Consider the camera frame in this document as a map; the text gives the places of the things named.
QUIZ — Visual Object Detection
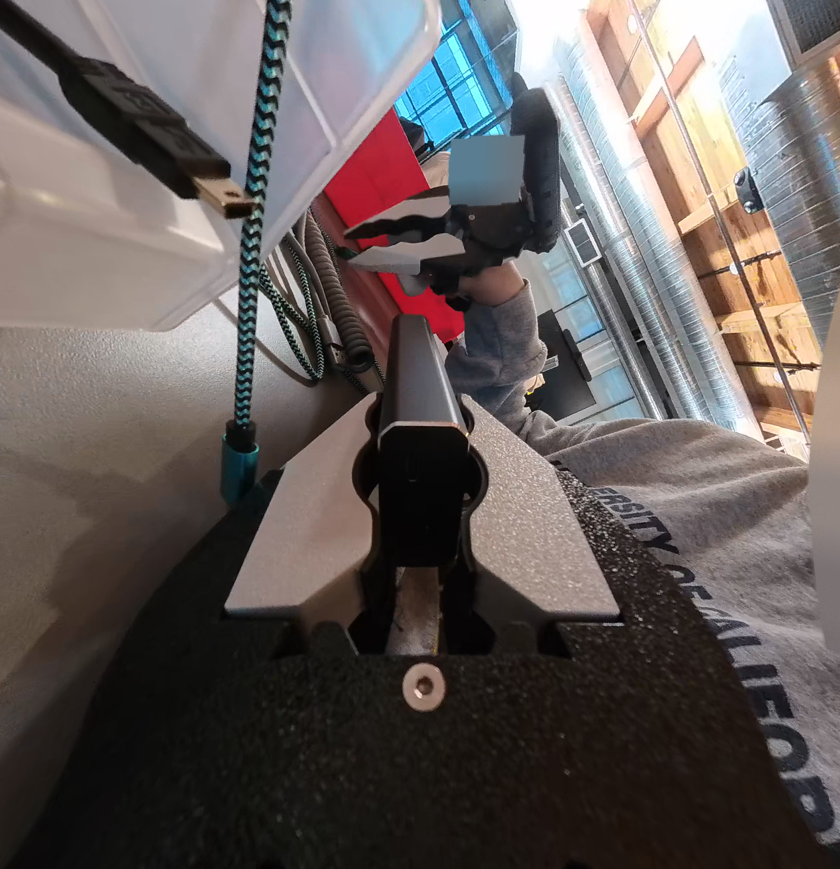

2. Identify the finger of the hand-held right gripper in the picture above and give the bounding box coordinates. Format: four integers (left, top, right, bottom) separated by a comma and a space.
343, 187, 456, 240
348, 233, 466, 297

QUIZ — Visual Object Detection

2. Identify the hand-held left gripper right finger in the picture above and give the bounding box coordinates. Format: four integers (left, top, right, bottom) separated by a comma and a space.
454, 397, 621, 629

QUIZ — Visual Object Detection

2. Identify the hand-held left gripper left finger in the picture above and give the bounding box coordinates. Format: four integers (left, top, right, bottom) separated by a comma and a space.
223, 397, 383, 625

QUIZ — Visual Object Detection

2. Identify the black usb hub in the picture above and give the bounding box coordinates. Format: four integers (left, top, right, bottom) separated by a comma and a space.
376, 314, 472, 568

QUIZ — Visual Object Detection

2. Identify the teal braided usb cable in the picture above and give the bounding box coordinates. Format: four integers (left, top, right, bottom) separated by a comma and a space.
220, 0, 387, 506

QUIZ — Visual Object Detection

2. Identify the person's right forearm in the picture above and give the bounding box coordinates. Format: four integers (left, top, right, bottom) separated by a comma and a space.
444, 278, 550, 435

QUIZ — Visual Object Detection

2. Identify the person's right hand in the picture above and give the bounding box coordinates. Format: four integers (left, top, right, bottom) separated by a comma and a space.
469, 260, 531, 311

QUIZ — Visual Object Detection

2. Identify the red plastic bin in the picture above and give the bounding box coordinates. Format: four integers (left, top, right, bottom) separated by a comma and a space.
321, 109, 475, 344

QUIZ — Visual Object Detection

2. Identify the person's grey sweatshirt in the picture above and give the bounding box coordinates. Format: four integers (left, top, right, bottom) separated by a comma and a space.
515, 401, 840, 869

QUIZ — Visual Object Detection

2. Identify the clear plastic storage box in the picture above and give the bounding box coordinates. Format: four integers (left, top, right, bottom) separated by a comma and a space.
0, 0, 441, 334

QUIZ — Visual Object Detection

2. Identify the grey coiled cable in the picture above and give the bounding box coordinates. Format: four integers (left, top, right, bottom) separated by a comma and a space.
284, 210, 387, 391

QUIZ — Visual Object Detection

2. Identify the silver ventilation duct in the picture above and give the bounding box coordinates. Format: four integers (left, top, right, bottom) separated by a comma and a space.
739, 68, 840, 354
549, 34, 760, 435

